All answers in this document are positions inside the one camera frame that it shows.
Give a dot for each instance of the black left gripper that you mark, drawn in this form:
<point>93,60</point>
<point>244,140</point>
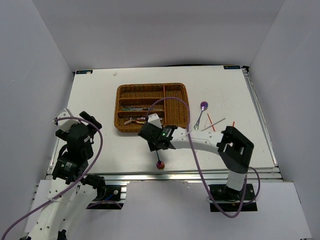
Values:
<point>91,119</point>

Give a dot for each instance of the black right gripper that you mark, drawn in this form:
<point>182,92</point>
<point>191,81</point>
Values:
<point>152,147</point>

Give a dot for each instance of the pink handled fork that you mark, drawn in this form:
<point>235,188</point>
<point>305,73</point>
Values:
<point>140,118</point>

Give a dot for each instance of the iridescent round bowl spoon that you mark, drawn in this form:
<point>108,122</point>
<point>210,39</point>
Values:
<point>160,165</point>

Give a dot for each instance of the green handled table knife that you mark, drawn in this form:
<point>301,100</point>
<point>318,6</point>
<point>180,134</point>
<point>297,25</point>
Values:
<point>134,109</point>

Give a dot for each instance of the purple iridescent spoon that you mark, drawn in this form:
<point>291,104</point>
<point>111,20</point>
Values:
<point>203,106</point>

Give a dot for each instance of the silver patterned table knife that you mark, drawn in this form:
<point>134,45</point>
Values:
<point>150,109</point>

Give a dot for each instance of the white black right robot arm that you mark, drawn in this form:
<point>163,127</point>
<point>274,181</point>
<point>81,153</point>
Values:
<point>231,145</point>

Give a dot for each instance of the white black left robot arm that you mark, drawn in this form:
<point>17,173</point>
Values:
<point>72,188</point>

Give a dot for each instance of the left blue table label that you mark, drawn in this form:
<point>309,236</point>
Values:
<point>84,72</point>

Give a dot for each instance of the blue table label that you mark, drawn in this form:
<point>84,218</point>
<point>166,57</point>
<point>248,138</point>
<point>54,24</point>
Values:
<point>231,67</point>
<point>84,72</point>

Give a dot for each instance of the woven wicker cutlery tray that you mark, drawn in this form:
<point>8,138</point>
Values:
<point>170,97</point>

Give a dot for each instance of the red chopstick upper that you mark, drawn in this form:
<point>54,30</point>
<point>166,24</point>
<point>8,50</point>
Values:
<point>212,122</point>

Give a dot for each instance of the white chopstick short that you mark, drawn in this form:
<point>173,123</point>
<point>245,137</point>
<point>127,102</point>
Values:
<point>215,123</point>

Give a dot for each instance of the right blue table label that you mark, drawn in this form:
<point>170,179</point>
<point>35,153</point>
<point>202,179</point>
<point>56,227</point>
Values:
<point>231,67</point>

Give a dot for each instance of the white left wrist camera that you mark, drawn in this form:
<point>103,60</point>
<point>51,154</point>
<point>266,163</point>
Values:
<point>65,120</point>

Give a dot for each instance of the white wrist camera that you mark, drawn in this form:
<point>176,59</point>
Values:
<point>65,120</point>
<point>155,120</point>

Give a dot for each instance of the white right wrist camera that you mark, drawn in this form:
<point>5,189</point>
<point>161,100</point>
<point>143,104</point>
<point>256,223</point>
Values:
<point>155,120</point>

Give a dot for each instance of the aluminium table frame rail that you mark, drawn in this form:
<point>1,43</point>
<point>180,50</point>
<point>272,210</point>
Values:
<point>126,156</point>

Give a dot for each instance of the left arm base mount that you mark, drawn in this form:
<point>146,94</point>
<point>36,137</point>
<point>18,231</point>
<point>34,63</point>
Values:
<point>110,196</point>

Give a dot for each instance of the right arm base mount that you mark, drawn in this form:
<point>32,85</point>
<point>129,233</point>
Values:
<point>230,201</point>

